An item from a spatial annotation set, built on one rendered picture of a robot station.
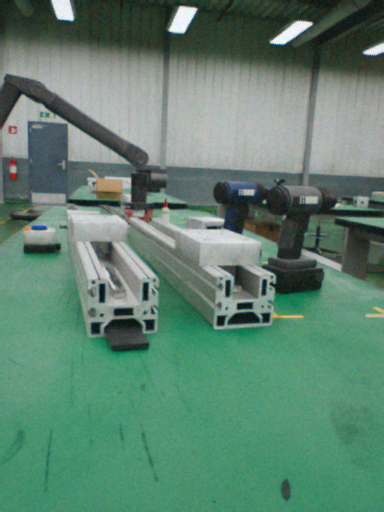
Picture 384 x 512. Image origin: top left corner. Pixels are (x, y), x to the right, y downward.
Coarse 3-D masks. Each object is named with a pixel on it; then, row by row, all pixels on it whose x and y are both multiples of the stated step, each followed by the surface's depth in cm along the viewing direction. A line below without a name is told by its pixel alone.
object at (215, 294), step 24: (144, 240) 118; (168, 240) 98; (168, 264) 99; (192, 264) 78; (192, 288) 79; (216, 288) 69; (240, 288) 73; (264, 288) 70; (216, 312) 68; (240, 312) 69; (264, 312) 70
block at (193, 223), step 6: (192, 222) 139; (198, 222) 135; (204, 222) 134; (210, 222) 135; (216, 222) 136; (222, 222) 137; (186, 228) 142; (192, 228) 139; (198, 228) 136; (204, 228) 134; (210, 228) 139; (216, 228) 140; (222, 228) 138
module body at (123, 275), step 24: (72, 240) 105; (96, 264) 70; (120, 264) 81; (144, 264) 72; (96, 288) 61; (120, 288) 67; (144, 288) 67; (96, 312) 62; (120, 312) 65; (144, 312) 65; (96, 336) 63
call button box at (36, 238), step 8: (24, 232) 117; (32, 232) 118; (40, 232) 119; (48, 232) 119; (24, 240) 118; (32, 240) 118; (40, 240) 119; (48, 240) 120; (24, 248) 118; (32, 248) 119; (40, 248) 119; (48, 248) 120; (56, 248) 124
